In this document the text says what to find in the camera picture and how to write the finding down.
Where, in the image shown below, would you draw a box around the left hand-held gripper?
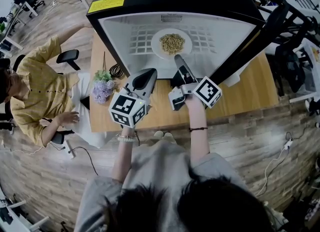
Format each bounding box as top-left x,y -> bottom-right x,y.
108,67 -> 159,129

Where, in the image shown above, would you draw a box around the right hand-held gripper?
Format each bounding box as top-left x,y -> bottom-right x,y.
168,53 -> 223,112

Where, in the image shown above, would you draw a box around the white plate of food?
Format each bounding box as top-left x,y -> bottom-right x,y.
150,28 -> 194,61

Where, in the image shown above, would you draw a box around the person's left forearm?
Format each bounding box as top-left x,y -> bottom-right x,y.
110,125 -> 139,184

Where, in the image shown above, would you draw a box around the person's right forearm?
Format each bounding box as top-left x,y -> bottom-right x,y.
185,93 -> 211,170

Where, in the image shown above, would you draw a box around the purple flower bouquet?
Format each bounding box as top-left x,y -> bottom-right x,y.
91,50 -> 121,105

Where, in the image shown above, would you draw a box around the person's beige shoes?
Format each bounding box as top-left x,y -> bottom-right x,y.
153,130 -> 176,144

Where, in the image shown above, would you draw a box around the black office chair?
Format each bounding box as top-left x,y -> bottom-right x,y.
0,49 -> 91,146

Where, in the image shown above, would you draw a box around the person's grey shirt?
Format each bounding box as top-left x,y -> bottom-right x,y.
74,140 -> 251,232

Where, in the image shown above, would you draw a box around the white power strip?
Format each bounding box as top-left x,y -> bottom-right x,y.
65,139 -> 76,160

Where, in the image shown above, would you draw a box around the white side table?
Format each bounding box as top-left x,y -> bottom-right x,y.
289,37 -> 320,104

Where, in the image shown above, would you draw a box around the small white power adapter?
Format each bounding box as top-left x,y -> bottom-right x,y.
283,137 -> 294,152

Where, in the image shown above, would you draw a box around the coiled black cable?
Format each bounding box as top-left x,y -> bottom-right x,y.
108,62 -> 125,78

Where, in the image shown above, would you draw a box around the pale beaded bracelet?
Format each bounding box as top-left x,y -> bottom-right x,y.
117,132 -> 138,145

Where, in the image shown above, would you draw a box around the black floor cable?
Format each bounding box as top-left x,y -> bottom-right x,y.
74,146 -> 99,177

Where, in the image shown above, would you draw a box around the black metal frame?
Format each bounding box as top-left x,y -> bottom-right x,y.
239,0 -> 320,97

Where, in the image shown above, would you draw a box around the long white cable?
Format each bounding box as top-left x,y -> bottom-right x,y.
255,146 -> 291,197

